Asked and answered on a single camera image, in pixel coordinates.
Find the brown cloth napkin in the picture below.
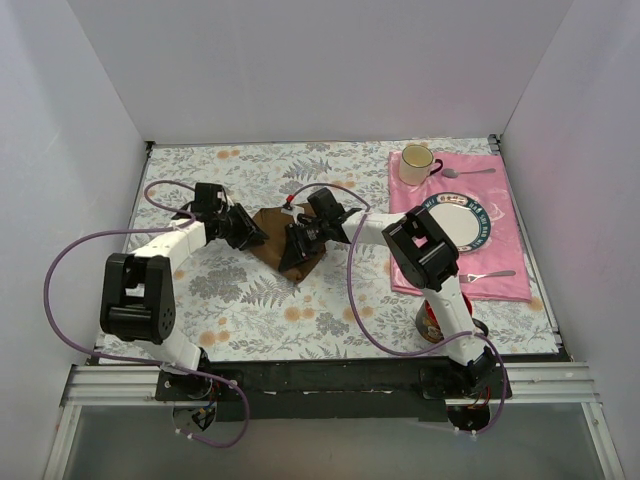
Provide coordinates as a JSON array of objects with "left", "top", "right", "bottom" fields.
[{"left": 250, "top": 207, "right": 326, "bottom": 284}]

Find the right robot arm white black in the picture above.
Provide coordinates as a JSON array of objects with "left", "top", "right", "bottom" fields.
[{"left": 278, "top": 188, "right": 507, "bottom": 398}]

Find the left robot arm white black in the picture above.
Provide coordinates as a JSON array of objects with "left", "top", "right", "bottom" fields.
[{"left": 98, "top": 183, "right": 269, "bottom": 400}]

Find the cream enamel mug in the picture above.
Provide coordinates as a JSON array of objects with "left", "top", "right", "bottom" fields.
[{"left": 398, "top": 144, "right": 443, "bottom": 186}]

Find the silver spoon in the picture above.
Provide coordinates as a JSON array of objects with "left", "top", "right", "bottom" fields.
[{"left": 441, "top": 168, "right": 496, "bottom": 179}]

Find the white plate dark rim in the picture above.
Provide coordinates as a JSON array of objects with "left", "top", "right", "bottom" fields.
[{"left": 422, "top": 192, "right": 492, "bottom": 253}]

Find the red interior dark mug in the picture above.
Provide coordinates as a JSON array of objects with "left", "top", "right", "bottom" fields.
[{"left": 415, "top": 293, "right": 489, "bottom": 344}]

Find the silver fork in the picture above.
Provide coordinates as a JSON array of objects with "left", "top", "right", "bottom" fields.
[{"left": 459, "top": 270, "right": 516, "bottom": 284}]

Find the black base bar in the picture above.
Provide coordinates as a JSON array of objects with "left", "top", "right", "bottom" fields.
[{"left": 155, "top": 357, "right": 512, "bottom": 422}]

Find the pink satin cloth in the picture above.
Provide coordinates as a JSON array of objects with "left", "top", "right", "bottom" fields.
[{"left": 389, "top": 151, "right": 532, "bottom": 302}]

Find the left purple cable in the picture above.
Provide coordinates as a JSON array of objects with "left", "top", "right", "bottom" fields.
[{"left": 43, "top": 180, "right": 251, "bottom": 448}]

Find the purple cable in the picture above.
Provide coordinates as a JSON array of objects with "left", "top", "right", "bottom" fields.
[
  {"left": 284, "top": 182, "right": 506, "bottom": 435},
  {"left": 43, "top": 180, "right": 251, "bottom": 448}
]

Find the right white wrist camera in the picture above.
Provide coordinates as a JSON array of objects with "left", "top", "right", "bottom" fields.
[{"left": 280, "top": 195, "right": 305, "bottom": 220}]

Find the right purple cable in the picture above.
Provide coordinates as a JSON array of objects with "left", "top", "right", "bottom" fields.
[{"left": 284, "top": 182, "right": 506, "bottom": 435}]

